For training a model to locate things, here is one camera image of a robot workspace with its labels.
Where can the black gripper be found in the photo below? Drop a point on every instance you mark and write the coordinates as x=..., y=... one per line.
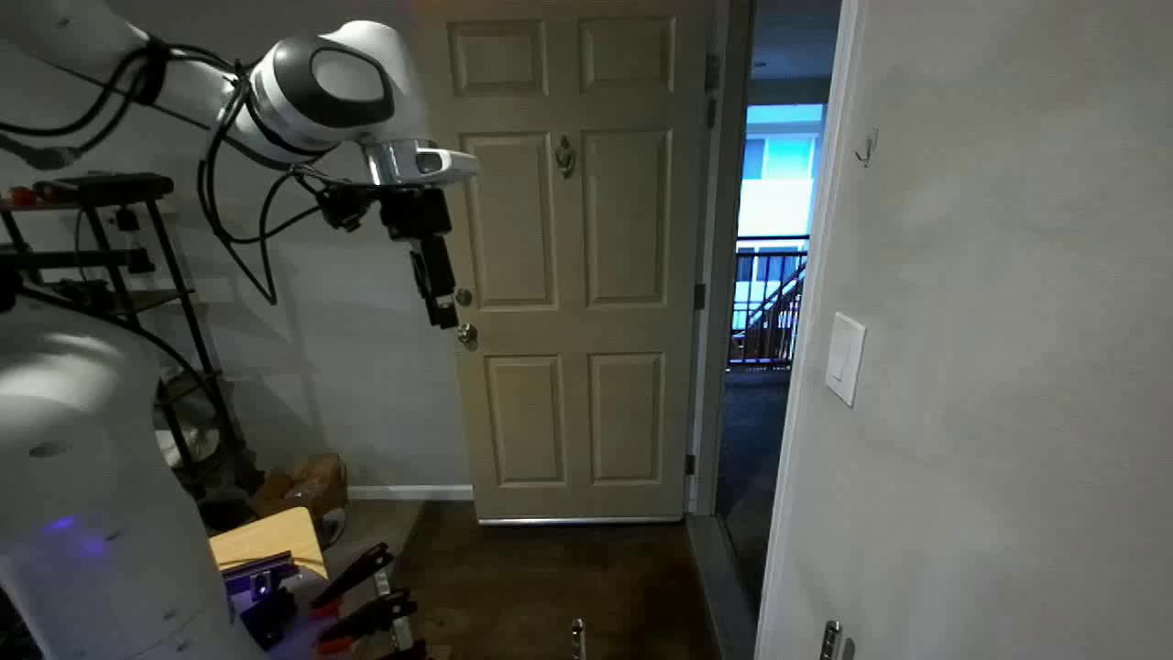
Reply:
x=418, y=214

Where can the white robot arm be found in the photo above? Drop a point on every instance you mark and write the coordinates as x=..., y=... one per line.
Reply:
x=102, y=550

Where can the round door knob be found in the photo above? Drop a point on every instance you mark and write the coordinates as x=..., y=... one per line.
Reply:
x=465, y=336

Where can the beige panelled door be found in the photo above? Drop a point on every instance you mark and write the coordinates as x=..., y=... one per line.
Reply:
x=579, y=385

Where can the door knocker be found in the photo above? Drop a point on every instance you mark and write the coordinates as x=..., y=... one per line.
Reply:
x=565, y=159

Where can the brown bag on floor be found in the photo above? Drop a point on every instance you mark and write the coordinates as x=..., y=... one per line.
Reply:
x=316, y=481

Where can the round fan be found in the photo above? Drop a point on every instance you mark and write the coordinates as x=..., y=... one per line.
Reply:
x=192, y=435

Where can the tan cardboard box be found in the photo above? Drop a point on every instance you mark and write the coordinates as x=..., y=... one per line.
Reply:
x=270, y=538

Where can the black balcony railing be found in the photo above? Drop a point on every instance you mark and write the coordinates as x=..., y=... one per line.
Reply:
x=766, y=290

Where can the black metal shelf rack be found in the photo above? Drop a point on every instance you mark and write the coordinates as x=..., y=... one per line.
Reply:
x=101, y=245

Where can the black folding stand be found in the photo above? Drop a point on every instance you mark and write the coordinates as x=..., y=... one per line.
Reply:
x=357, y=614

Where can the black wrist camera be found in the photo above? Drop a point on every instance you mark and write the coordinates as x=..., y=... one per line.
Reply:
x=347, y=204

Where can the small metal floor post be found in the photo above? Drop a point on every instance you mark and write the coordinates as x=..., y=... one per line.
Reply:
x=579, y=646

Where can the white wall light switch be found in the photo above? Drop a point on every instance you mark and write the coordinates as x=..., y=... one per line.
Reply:
x=845, y=356

